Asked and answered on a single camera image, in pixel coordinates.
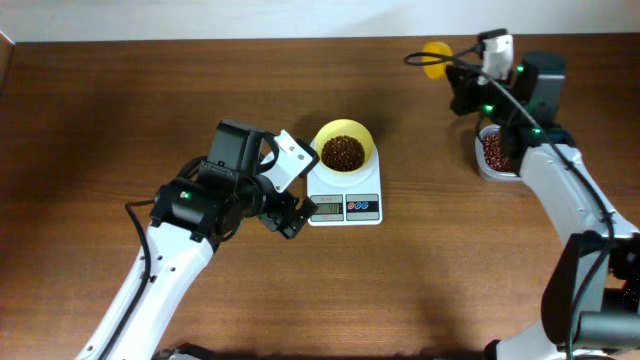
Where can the white digital kitchen scale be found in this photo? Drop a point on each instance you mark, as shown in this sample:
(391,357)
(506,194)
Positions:
(346,199)

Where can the red beans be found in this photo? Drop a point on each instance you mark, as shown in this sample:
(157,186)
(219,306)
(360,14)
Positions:
(343,154)

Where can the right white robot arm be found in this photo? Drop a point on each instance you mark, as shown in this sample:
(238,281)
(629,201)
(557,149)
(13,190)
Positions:
(590,306)

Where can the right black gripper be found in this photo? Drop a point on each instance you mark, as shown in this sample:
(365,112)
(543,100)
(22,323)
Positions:
(463,87)

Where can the clear plastic food container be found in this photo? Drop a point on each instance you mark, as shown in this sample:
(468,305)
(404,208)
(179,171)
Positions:
(485,170)

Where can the yellow measuring scoop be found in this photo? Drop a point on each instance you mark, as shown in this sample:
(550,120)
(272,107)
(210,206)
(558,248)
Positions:
(437,69)

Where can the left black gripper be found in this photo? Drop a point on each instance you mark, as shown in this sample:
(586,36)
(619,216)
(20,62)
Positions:
(276,219)

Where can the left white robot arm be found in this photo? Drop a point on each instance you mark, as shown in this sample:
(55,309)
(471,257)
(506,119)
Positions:
(172,254)

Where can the yellow plastic bowl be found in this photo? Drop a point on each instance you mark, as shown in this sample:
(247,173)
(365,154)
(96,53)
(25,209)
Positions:
(349,128)

